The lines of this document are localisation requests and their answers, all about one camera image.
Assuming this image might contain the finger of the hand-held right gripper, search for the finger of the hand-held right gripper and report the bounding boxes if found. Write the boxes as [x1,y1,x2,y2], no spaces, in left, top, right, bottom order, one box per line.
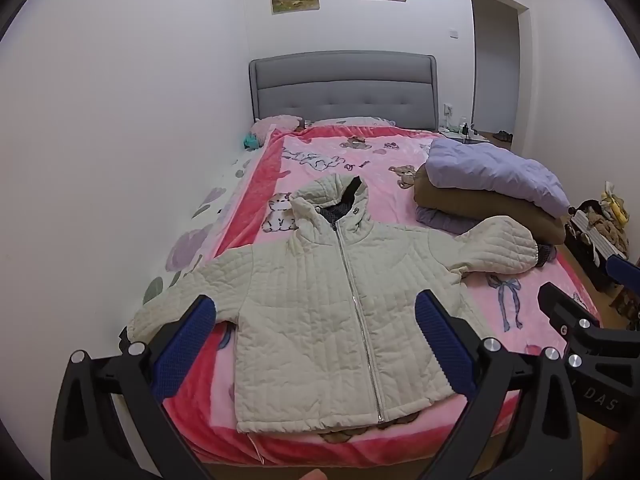
[537,282,608,368]
[606,254,640,293]

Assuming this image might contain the floral pillow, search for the floral pillow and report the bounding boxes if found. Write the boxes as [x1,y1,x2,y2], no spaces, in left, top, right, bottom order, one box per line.
[305,116,397,129]

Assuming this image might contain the purple folded quilt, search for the purple folded quilt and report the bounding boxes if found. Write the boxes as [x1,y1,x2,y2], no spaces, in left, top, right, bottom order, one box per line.
[416,138,571,235]

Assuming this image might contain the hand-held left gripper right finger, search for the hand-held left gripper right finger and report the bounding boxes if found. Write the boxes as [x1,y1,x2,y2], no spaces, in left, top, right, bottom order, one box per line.
[414,289,585,480]

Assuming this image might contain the brown pillow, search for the brown pillow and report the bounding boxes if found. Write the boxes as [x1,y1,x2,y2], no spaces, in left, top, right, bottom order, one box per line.
[414,164,567,247]

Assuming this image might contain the pink pillow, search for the pink pillow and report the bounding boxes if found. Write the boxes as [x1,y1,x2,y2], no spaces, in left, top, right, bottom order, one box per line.
[250,114,306,143]

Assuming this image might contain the beige clothes pile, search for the beige clothes pile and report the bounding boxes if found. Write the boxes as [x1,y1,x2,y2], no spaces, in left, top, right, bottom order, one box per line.
[585,209,630,255]

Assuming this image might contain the open doorway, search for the open doorway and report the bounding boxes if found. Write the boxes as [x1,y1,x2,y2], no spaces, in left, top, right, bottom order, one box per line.
[469,0,530,148]

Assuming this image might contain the cream quilted hooded jacket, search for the cream quilted hooded jacket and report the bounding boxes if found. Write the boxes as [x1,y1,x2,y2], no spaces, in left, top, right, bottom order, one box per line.
[126,174,553,435]

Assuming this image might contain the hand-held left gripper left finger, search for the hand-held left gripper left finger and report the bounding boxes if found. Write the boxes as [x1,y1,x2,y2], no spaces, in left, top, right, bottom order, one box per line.
[50,294,217,480]

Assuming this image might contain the floral bedsheet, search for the floral bedsheet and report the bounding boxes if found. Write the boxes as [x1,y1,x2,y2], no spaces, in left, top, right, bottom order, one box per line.
[120,152,261,356]

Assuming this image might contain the white ribbed board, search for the white ribbed board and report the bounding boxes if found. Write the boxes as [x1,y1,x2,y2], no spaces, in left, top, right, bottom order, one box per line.
[571,211,620,265]

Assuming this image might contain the grey padded headboard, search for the grey padded headboard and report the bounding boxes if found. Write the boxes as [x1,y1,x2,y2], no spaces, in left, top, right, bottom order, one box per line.
[248,50,440,133]

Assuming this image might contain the grey nightstand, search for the grey nightstand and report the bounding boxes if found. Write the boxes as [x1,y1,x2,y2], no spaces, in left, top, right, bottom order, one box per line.
[440,127,488,144]

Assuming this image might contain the yellow soft item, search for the yellow soft item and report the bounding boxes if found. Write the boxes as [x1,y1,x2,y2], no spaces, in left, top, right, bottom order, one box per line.
[601,189,629,224]

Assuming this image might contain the pink printed blanket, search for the pink printed blanket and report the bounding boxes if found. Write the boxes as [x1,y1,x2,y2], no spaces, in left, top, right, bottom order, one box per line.
[162,122,603,466]

